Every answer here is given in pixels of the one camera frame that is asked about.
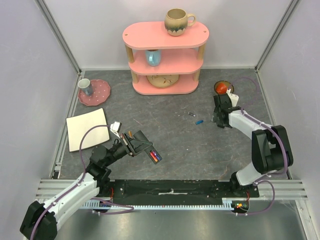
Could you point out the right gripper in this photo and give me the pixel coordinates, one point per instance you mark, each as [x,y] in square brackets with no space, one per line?
[222,110]

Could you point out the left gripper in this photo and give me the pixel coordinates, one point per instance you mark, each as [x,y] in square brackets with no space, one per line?
[135,145]

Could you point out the black remote control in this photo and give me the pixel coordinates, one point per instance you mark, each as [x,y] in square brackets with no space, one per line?
[142,144]

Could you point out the red orange battery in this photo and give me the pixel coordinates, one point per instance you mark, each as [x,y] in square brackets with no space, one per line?
[154,157]

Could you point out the purple battery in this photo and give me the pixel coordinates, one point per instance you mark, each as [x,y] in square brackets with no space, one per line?
[156,155]

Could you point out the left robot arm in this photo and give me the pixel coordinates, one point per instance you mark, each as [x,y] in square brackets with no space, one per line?
[42,221]

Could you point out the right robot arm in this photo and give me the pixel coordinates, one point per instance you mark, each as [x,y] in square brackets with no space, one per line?
[270,147]

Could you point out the orange cup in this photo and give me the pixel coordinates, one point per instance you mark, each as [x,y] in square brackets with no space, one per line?
[221,88]

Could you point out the brown patterned bowl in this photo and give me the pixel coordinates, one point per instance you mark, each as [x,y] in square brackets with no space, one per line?
[230,86]

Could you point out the blue battery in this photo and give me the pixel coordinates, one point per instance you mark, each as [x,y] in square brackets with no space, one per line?
[199,122]

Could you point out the beige floral plate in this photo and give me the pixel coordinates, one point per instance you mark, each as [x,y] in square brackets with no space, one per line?
[163,81]

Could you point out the cream square plate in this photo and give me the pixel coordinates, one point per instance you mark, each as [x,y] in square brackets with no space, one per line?
[77,126]

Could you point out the pink dotted plate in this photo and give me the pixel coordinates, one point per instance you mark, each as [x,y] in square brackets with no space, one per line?
[101,91]

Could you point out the pink three-tier shelf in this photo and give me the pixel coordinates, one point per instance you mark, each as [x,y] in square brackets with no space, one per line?
[180,55]

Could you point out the grey white mug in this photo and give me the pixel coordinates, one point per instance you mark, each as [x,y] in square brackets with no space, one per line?
[85,86]

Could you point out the light blue mug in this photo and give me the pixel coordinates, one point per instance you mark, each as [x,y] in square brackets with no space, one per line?
[153,57]

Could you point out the beige ceramic mug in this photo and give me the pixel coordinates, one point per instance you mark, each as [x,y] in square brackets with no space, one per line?
[177,20]

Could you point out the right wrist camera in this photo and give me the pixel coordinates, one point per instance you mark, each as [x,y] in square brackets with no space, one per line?
[233,98]

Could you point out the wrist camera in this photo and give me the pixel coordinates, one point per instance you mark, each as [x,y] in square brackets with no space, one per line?
[233,98]
[115,128]

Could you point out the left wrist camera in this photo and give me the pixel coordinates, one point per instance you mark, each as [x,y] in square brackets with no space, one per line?
[115,128]

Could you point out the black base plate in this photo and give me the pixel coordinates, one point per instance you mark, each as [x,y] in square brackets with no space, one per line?
[169,192]

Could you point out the white cable duct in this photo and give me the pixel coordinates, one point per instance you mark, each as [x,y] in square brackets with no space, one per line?
[227,204]

